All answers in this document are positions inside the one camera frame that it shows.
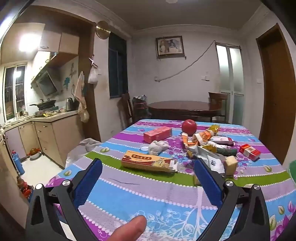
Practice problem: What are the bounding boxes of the red cigarette box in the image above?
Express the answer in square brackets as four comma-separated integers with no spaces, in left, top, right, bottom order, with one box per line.
[239,144,260,161]

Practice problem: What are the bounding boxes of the red paper box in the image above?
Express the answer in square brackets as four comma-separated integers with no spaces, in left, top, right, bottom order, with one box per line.
[143,126,173,143]

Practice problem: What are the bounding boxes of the blue bottle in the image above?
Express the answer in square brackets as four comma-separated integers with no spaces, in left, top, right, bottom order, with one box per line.
[12,152,25,175]

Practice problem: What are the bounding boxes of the round dark wooden table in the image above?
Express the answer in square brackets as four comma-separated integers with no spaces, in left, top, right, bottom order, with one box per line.
[148,101,219,122]

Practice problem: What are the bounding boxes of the beige kitchen base cabinets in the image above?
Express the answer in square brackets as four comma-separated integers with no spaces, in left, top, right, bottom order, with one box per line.
[5,111,86,168]

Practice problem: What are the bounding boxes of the white printed packet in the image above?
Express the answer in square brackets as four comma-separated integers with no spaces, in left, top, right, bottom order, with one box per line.
[196,146,226,174]

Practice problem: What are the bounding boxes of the black wok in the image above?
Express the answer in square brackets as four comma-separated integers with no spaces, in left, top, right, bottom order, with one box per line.
[30,99,57,109]

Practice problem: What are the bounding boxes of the hanging white plastic bag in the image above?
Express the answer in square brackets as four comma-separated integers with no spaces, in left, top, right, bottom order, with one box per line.
[87,67,99,84]

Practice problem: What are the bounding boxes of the red apple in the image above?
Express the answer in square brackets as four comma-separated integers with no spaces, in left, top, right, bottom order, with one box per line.
[181,119,197,136]

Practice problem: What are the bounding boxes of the dark window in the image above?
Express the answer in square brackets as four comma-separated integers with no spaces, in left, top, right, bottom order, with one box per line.
[108,31,127,99]

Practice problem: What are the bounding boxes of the dark green packet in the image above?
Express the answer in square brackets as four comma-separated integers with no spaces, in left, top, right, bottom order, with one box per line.
[216,147,237,156]

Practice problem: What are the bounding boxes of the bowl of vegetables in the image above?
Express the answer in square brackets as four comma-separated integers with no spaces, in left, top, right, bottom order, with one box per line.
[26,148,43,160]

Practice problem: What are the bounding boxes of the crumpled orange yellow wrapper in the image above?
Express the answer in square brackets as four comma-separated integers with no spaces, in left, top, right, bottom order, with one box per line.
[187,143,218,159]

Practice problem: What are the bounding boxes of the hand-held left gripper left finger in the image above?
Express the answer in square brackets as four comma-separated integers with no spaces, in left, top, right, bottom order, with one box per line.
[25,158,103,241]

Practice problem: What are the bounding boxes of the beige kitchen wall cabinets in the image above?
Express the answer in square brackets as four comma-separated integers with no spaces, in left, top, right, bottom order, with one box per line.
[38,23,80,55]

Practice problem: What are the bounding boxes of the white cloth heap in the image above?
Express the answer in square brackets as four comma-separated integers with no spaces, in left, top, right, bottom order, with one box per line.
[65,138,104,167]

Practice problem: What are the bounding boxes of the chair with dark clothes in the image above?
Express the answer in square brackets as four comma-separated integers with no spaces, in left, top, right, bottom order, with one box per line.
[132,95,151,120]

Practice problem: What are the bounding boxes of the red toys heap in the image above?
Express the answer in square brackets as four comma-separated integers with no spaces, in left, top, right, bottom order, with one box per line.
[17,176,34,200]

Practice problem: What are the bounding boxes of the brown wooden door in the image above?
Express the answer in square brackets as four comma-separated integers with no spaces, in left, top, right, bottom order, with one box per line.
[255,23,296,165]

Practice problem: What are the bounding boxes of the hanging cloth apron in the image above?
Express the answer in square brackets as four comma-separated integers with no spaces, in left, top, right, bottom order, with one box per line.
[74,71,89,123]

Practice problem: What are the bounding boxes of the framed wall picture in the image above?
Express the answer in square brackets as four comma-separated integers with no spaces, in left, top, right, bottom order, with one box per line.
[155,36,185,58]

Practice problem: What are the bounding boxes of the round gold wall plate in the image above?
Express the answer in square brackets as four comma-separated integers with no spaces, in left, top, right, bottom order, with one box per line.
[96,20,110,39]

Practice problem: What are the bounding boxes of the long orange printed box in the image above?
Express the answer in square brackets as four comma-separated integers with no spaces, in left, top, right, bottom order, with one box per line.
[121,150,178,174]

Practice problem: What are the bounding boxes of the orange white snack wrapper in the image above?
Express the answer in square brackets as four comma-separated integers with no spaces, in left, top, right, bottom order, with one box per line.
[192,131,214,145]

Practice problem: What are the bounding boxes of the orange striped strip wrapper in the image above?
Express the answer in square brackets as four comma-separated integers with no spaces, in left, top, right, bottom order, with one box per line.
[181,133,190,149]

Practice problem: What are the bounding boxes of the wooden chair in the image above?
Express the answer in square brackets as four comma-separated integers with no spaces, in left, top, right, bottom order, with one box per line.
[208,92,229,123]
[121,93,134,126]

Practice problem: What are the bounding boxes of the range hood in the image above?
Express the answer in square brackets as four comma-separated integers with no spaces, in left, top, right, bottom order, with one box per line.
[31,70,58,96]

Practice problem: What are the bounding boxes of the frosted glass door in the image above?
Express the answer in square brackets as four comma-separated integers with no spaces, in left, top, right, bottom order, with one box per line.
[215,43,245,124]

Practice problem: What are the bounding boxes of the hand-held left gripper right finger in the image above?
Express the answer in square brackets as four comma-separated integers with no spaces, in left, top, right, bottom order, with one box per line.
[194,158,271,241]

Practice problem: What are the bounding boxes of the crumpled white tissue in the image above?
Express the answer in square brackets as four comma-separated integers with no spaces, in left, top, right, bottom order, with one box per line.
[148,140,170,156]

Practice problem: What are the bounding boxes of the kitchen window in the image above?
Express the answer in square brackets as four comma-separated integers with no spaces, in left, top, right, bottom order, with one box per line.
[3,65,26,121]

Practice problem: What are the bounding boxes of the white box with red end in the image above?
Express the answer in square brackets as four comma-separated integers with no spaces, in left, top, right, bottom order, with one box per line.
[211,137,235,146]

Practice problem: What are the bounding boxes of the wall cable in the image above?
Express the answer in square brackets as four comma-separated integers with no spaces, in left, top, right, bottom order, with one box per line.
[155,40,216,81]

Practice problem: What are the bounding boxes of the person's left hand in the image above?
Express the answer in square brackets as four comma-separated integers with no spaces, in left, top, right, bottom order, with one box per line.
[105,216,147,241]

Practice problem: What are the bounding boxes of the beige block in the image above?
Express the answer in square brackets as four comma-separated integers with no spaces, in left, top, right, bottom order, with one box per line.
[224,156,238,176]

